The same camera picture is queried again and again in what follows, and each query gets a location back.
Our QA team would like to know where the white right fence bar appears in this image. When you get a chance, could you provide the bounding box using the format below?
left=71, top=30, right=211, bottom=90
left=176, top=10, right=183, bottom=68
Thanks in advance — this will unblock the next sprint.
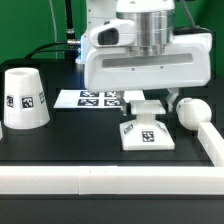
left=198, top=122, right=224, bottom=167

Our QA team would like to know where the white lamp bulb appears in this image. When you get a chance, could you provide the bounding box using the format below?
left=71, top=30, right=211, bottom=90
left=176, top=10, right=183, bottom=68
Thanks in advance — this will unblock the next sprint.
left=176, top=98, right=212, bottom=131

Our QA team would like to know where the white lamp base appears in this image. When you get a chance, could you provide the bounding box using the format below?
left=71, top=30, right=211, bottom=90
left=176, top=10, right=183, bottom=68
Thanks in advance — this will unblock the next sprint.
left=120, top=100, right=175, bottom=151

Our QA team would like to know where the white front fence bar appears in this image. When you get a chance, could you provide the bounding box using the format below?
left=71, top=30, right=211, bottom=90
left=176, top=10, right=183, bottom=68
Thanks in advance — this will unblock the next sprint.
left=0, top=166, right=224, bottom=195

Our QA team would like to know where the white lamp shade cone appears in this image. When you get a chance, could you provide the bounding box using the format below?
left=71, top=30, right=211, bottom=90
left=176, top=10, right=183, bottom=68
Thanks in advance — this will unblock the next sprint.
left=3, top=67, right=50, bottom=130

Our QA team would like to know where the white fence bar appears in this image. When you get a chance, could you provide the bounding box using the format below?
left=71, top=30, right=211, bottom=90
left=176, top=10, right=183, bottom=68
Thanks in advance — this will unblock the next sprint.
left=0, top=166, right=224, bottom=195
left=198, top=122, right=224, bottom=167

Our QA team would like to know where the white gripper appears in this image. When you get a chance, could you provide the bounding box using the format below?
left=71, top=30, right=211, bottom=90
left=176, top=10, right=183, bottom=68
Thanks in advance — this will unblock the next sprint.
left=84, top=19, right=212, bottom=116

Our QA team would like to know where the black cable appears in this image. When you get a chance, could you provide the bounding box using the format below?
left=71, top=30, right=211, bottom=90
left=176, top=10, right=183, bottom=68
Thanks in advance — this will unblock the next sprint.
left=23, top=0, right=82, bottom=61

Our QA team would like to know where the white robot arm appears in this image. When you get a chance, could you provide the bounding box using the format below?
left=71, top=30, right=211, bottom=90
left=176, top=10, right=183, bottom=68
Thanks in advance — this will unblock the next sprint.
left=80, top=0, right=212, bottom=104

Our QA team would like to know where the white cable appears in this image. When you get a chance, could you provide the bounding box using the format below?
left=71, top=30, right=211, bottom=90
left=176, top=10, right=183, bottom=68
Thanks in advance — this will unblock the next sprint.
left=48, top=0, right=59, bottom=60

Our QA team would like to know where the white marker sheet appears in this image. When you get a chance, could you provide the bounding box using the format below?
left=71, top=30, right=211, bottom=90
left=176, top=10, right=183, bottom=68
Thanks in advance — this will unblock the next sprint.
left=54, top=90, right=145, bottom=109

